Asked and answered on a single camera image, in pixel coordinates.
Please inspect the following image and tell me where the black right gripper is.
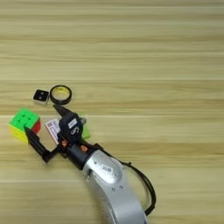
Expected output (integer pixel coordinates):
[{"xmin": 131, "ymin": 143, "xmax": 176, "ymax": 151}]
[{"xmin": 23, "ymin": 104, "xmax": 103, "ymax": 171}]

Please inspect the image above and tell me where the red and white small box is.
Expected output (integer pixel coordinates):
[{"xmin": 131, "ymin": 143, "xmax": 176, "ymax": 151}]
[{"xmin": 45, "ymin": 116, "xmax": 64, "ymax": 145}]

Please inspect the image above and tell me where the colourful puzzle cube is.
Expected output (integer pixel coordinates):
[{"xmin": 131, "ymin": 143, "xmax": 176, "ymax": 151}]
[{"xmin": 8, "ymin": 108, "xmax": 42, "ymax": 144}]

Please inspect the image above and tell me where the green rectangular block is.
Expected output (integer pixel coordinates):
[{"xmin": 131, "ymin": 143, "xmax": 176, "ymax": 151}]
[{"xmin": 80, "ymin": 115, "xmax": 92, "ymax": 140}]

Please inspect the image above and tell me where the black tape roll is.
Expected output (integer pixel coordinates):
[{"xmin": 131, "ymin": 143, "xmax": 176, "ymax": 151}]
[{"xmin": 49, "ymin": 84, "xmax": 73, "ymax": 106}]

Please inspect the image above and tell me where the small black and white cube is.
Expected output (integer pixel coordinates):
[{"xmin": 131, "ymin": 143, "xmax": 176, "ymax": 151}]
[{"xmin": 32, "ymin": 88, "xmax": 50, "ymax": 106}]

